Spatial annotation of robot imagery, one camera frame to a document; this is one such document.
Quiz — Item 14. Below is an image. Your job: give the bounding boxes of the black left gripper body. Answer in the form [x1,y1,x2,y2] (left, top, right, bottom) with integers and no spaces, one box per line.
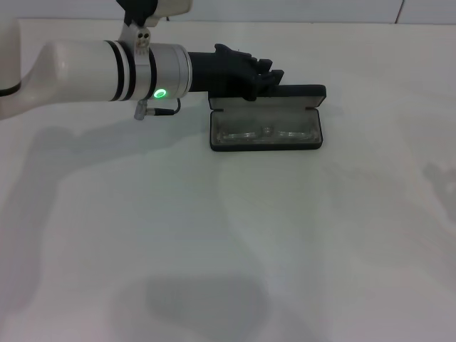
[187,43,257,95]

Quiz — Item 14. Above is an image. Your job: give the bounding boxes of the black glasses case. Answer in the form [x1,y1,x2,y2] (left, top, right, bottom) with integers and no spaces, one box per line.
[208,84,327,152]

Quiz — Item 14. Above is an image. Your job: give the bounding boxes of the clear white glasses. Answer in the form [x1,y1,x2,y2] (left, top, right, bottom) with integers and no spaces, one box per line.
[217,124,318,144]

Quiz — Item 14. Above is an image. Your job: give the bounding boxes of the dark left gripper cable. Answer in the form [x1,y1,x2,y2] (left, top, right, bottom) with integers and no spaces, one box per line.
[133,98,182,121]

